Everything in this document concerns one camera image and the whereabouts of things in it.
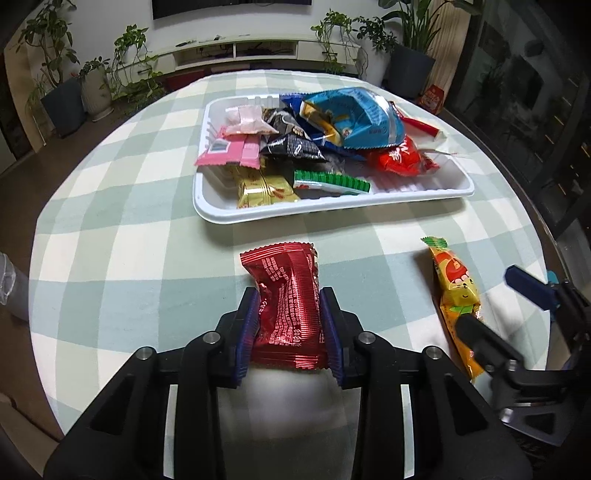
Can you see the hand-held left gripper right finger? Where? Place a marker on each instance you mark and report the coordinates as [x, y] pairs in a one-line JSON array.
[[332, 337]]

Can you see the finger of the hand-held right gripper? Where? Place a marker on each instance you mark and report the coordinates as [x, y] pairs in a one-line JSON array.
[[485, 339], [531, 288]]

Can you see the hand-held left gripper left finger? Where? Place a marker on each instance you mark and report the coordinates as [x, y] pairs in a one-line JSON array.
[[247, 332]]

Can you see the dark red foil packet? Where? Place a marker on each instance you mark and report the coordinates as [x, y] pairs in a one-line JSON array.
[[286, 300]]

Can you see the yellow orange snack packet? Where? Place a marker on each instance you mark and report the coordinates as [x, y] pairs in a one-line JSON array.
[[455, 286]]

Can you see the white plastic tray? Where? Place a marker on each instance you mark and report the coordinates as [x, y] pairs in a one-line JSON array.
[[323, 203]]

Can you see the gold snack packet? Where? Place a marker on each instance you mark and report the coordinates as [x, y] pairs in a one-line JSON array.
[[268, 191]]

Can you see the green and white snack packet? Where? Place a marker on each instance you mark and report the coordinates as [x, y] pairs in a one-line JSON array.
[[332, 181]]

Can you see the long black snack packet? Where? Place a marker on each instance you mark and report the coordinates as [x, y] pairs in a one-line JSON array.
[[295, 147]]

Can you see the pale pink snack packet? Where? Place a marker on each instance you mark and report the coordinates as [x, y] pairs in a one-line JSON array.
[[247, 119]]

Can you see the small black snack packet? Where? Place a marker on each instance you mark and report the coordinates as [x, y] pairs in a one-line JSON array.
[[279, 121]]

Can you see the light blue snack bag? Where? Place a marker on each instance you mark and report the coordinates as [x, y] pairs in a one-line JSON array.
[[360, 115]]

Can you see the blue and yellow snack packet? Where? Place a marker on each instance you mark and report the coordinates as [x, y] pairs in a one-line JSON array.
[[288, 99]]

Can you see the teal plastic stool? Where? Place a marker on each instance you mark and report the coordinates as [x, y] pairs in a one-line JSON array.
[[552, 278]]

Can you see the red gift bag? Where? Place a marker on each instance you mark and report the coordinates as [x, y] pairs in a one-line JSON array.
[[431, 99]]

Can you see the white trash bin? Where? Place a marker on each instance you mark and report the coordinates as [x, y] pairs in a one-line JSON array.
[[11, 288]]

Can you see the beige curtain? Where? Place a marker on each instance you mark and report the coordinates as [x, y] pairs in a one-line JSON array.
[[455, 55]]

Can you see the large broad-leaf plant blue pot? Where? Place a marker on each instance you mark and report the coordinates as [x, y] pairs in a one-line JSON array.
[[415, 55]]

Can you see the white television cabinet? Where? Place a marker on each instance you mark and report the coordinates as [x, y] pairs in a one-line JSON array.
[[258, 50]]

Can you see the small plant grey pot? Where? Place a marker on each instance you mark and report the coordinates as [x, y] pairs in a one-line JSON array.
[[96, 92]]

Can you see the trailing vine plant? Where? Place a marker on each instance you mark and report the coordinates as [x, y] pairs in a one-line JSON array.
[[136, 64]]

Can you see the trailing plant on stand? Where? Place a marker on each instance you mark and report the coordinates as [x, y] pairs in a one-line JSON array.
[[334, 37]]

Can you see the tall tree plant dark pot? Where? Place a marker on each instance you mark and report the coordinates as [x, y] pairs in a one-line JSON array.
[[55, 83]]

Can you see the wall television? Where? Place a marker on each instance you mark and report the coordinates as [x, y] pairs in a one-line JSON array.
[[231, 2]]

